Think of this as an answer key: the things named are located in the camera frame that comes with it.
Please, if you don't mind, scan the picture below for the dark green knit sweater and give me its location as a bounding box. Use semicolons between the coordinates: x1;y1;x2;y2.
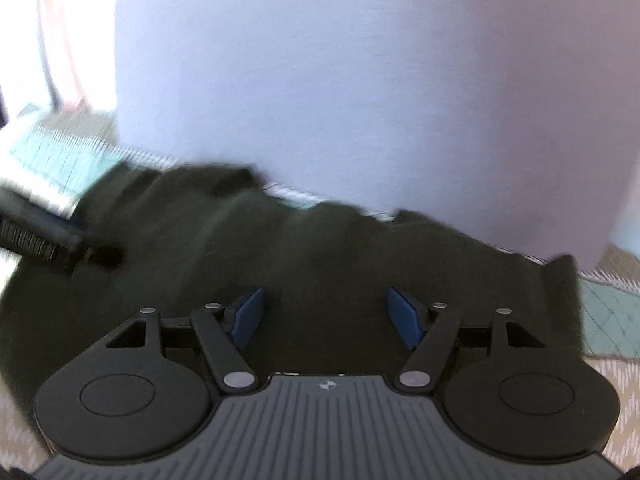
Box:
1;165;582;412

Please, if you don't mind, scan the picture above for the teal quilted pillow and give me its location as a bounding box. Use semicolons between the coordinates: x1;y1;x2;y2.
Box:
1;105;639;360

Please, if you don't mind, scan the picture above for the pink curtain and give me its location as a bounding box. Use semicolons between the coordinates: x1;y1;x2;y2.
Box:
38;0;90;110

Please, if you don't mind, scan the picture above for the beige zigzag bed sheet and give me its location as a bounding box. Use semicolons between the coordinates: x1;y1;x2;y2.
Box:
0;244;640;476

